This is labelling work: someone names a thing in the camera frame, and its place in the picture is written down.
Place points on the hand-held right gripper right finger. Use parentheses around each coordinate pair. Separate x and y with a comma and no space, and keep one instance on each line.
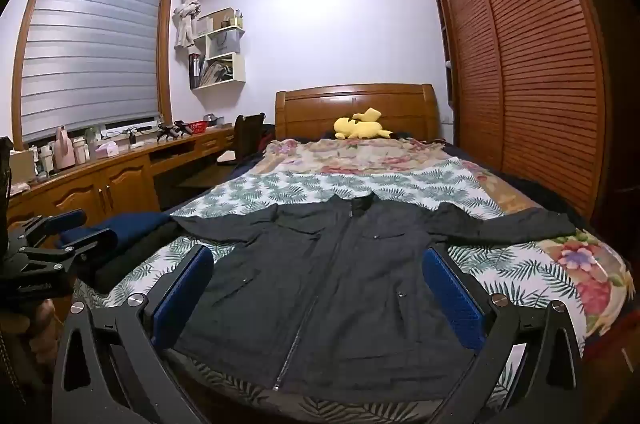
(452,299)

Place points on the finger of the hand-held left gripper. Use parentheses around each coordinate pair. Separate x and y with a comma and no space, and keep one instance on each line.
(70,220)
(87,244)

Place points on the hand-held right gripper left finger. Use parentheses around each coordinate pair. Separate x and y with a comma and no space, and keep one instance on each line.
(182,294)

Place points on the black zip jacket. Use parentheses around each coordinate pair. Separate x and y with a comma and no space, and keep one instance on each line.
(325,279)

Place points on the person's left hand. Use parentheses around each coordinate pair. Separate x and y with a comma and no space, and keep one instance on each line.
(42,329)

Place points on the folded navy clothing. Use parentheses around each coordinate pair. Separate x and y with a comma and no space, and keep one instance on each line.
(135,226)

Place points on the wooden desk cabinet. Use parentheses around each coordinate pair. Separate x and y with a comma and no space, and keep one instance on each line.
(115,184)

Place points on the pink bottle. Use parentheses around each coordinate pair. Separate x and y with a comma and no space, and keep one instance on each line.
(64,151)

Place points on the cardboard box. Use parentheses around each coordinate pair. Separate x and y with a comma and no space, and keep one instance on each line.
(22,166)

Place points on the pink tissue box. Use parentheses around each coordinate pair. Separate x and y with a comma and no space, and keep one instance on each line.
(106,150)

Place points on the black tool on desk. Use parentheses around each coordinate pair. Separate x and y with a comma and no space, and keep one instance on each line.
(172,129)

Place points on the leaf print blanket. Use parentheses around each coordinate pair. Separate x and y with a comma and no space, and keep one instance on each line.
(300,189)

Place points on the red basket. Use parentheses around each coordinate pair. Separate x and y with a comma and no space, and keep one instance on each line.
(198,127)

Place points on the dark desk chair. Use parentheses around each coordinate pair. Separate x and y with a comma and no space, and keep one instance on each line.
(247,136)

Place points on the grey window blind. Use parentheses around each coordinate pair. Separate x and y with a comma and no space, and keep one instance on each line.
(95,48)

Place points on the yellow plush toy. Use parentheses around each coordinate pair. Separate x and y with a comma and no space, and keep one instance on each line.
(362,126)

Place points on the wooden bed headboard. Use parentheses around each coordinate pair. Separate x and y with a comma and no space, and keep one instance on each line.
(320,108)

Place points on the tied beige curtain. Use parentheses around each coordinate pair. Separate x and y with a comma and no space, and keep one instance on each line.
(186,16)

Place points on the wooden louvred wardrobe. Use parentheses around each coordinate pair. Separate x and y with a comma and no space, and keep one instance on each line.
(530,53)

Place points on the white wall shelf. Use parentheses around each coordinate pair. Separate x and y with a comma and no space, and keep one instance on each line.
(222,48)

